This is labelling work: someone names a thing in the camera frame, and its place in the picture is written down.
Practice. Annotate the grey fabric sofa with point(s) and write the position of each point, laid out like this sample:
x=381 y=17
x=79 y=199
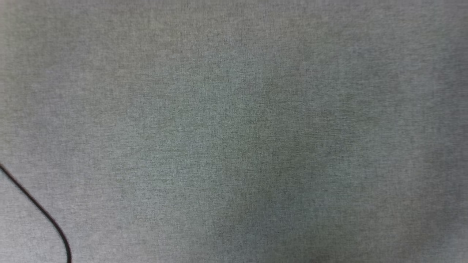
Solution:
x=248 y=120

